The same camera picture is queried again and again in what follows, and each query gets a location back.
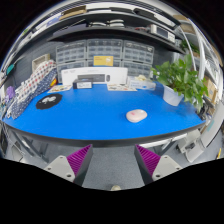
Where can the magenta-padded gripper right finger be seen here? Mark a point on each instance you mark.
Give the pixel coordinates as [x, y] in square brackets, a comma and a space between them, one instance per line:
[166, 166]

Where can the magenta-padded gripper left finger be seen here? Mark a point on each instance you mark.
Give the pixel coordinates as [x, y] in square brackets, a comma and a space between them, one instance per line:
[60, 166]

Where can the pink computer mouse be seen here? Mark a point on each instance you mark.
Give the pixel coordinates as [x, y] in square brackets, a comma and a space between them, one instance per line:
[136, 115]

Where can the black round mouse pad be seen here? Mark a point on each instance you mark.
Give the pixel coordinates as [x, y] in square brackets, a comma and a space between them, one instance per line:
[41, 104]

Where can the colourful sticker sheet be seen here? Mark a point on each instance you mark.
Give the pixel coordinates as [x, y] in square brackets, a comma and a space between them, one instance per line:
[120, 87]
[60, 88]

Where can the small dark blue box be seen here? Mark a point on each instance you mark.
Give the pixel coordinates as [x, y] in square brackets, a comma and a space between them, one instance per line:
[82, 84]

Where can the white blue tissue box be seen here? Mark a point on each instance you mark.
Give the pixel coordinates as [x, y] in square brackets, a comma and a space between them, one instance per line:
[141, 84]

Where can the small purple toy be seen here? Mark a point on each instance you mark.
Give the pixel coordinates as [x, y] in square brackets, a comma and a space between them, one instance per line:
[10, 92]

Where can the green plant in white pot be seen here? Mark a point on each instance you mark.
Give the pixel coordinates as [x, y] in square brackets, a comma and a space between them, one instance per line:
[180, 76]

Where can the red blue checkered cloth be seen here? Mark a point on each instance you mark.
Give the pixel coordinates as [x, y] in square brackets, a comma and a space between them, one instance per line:
[33, 78]

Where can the long white keyboard box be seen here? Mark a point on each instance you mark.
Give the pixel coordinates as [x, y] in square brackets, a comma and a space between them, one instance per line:
[116, 75]

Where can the beige storage basket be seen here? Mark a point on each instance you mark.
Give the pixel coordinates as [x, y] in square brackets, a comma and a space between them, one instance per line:
[40, 62]

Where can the teal hanging tool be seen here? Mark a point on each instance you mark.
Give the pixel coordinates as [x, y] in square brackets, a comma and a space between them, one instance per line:
[10, 69]

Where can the yellow and blue box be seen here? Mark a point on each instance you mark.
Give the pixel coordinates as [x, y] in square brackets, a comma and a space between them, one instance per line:
[103, 61]

